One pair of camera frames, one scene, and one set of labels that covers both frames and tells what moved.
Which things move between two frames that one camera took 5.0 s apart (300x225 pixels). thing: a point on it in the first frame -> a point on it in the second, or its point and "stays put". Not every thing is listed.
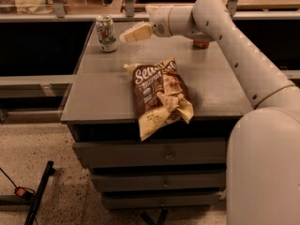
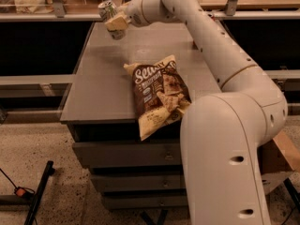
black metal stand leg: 49,172 stays put
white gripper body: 158,22 -> 136,12
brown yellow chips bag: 160,94 stays put
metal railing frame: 57,10 stays put
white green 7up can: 106,33 -> 109,10
